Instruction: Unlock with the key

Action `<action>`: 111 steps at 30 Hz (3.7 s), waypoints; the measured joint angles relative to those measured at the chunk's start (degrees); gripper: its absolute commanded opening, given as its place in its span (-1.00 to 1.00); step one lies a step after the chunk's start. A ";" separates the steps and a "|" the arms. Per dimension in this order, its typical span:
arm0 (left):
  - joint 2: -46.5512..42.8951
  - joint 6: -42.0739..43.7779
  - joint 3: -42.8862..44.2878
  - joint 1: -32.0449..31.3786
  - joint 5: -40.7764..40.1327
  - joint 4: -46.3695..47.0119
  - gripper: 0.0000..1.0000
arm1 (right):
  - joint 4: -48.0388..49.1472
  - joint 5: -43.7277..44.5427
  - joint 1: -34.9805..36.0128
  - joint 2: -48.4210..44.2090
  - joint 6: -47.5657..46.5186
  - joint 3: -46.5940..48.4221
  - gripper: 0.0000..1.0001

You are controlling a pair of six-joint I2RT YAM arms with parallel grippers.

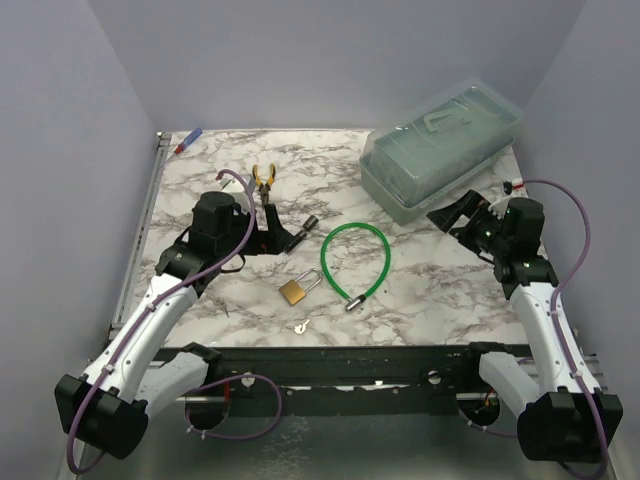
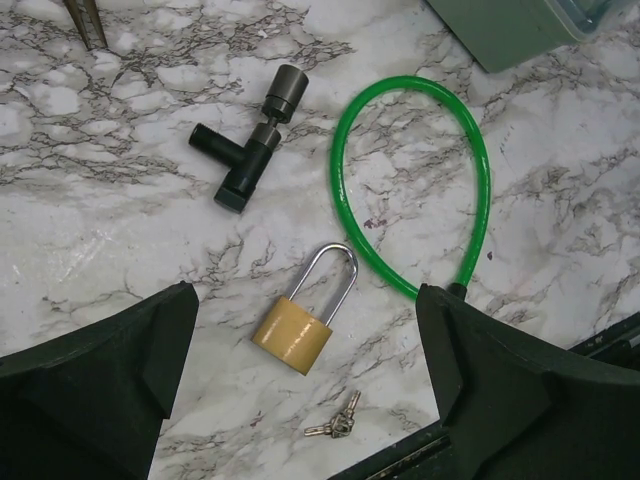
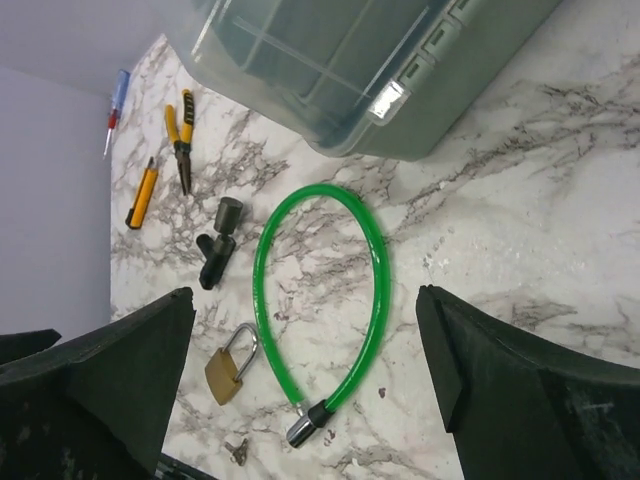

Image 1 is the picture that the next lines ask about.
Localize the yellow handled pliers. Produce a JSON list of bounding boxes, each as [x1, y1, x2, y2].
[[252, 163, 276, 206]]

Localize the brass padlock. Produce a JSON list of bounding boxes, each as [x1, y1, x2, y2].
[[279, 268, 324, 306]]

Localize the aluminium side rail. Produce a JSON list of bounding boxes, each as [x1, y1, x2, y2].
[[107, 132, 172, 340]]

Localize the green cable lock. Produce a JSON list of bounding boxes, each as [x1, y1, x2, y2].
[[319, 222, 392, 314]]

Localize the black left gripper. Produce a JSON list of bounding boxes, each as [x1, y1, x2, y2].
[[217, 203, 290, 259]]

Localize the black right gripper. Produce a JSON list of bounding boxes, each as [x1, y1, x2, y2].
[[429, 189, 512, 256]]

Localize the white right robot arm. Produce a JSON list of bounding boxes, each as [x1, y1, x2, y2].
[[427, 190, 623, 465]]

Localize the black T-shaped tool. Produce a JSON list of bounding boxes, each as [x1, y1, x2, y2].
[[284, 215, 319, 254]]

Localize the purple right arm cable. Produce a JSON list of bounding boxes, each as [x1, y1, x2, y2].
[[519, 179, 609, 479]]

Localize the translucent green plastic toolbox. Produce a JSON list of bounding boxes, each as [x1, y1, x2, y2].
[[359, 78, 523, 225]]

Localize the blue red screwdriver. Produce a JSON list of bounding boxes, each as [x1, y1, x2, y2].
[[173, 128, 203, 155]]

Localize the small silver key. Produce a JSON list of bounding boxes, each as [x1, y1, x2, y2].
[[294, 319, 310, 335]]

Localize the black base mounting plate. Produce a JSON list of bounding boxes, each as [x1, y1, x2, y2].
[[164, 343, 531, 416]]

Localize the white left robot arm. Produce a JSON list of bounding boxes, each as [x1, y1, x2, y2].
[[54, 191, 283, 459]]

